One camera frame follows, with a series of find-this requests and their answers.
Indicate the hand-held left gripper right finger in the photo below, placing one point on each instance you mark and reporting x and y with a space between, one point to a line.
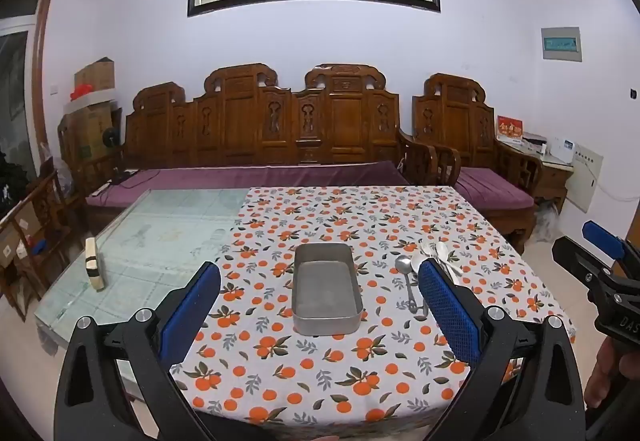
450 311

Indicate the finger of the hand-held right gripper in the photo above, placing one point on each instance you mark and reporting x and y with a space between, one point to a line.
575 258
602 238

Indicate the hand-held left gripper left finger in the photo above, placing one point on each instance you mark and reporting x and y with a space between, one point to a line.
192 311

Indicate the metal spoon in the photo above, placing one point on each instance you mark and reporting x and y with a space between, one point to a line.
404 266

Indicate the rectangular metal tray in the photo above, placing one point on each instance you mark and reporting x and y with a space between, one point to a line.
325 291

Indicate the person's right hand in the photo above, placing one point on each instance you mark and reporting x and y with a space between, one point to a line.
602 371

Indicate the clear plastic bag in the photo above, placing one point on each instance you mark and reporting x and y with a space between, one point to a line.
545 223

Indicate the wooden side table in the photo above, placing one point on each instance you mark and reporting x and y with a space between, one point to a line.
552 181

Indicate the white device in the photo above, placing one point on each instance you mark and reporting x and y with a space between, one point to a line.
564 150

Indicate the beige block with black band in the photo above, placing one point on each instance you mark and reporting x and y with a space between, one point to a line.
93 266

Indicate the purple armchair cushion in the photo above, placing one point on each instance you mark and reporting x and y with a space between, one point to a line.
492 186

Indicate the orange print tablecloth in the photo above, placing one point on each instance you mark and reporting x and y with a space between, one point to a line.
320 371

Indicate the long purple sofa cushion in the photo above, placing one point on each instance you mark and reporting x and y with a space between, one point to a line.
250 178

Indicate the red box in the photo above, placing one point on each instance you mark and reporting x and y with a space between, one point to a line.
510 127

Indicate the wooden side chair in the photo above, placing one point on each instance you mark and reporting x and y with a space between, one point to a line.
40 231

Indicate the carved wooden armchair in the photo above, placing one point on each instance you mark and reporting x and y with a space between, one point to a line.
460 121

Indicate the large cardboard box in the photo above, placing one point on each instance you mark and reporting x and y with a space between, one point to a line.
90 131

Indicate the carved wooden sofa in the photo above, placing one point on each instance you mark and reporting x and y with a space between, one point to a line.
280 121

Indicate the red plastic item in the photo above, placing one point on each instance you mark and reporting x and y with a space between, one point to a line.
81 91

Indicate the small cardboard box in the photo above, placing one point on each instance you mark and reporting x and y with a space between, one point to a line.
95 73

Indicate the glass door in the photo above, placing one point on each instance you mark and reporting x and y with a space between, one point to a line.
15 101

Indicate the beige low wall panel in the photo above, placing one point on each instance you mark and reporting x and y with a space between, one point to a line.
586 176

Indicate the grey wall panel box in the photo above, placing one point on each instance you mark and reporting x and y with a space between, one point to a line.
562 43

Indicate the wooden door frame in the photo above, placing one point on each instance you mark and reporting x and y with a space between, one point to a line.
44 61

